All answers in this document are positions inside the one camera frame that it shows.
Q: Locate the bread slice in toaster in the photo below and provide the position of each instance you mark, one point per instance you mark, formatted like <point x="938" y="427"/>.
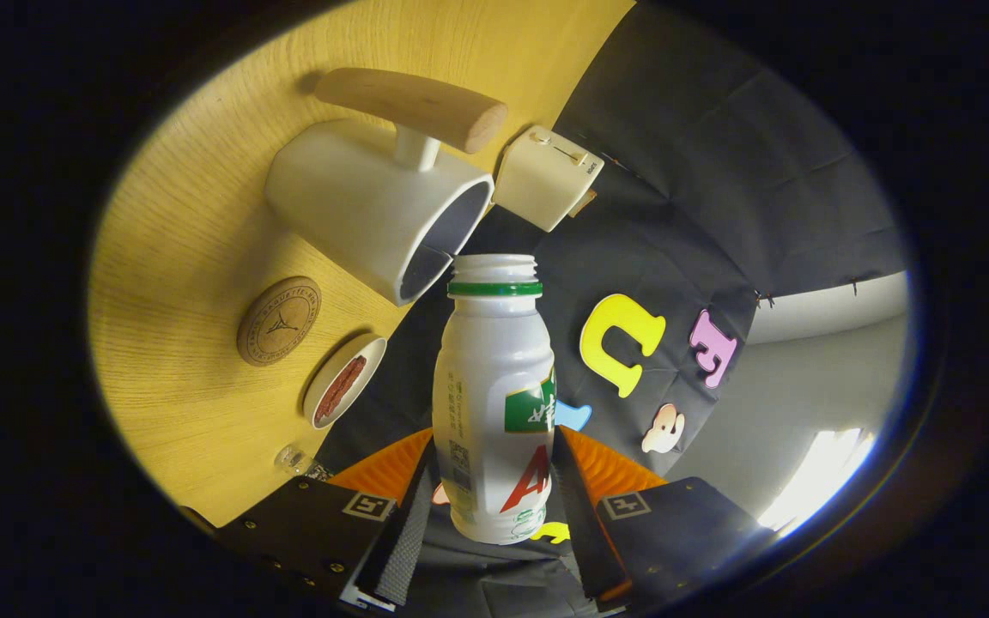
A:
<point x="583" y="203"/>

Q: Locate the clear plastic water bottle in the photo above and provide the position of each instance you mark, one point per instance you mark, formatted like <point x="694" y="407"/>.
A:
<point x="295" y="461"/>

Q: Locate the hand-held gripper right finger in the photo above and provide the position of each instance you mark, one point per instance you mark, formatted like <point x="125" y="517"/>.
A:
<point x="576" y="532"/>

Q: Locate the wooden table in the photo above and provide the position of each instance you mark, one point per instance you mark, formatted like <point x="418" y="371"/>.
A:
<point x="185" y="300"/>

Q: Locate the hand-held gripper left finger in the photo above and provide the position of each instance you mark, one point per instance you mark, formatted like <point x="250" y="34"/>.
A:
<point x="409" y="532"/>

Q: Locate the cream toaster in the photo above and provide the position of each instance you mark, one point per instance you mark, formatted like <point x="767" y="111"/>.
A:
<point x="542" y="176"/>

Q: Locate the white juice bottle green label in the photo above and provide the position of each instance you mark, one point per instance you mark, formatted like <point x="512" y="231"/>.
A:
<point x="490" y="378"/>

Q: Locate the red meat slice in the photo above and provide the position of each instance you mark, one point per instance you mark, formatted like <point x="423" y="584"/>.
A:
<point x="342" y="386"/>

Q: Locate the black backdrop cloth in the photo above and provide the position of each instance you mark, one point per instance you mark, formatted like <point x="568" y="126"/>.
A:
<point x="700" y="154"/>

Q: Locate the round white plate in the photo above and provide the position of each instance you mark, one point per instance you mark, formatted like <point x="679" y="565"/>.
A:
<point x="366" y="365"/>

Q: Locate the round cork coaster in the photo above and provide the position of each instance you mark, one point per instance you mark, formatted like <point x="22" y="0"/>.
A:
<point x="278" y="322"/>

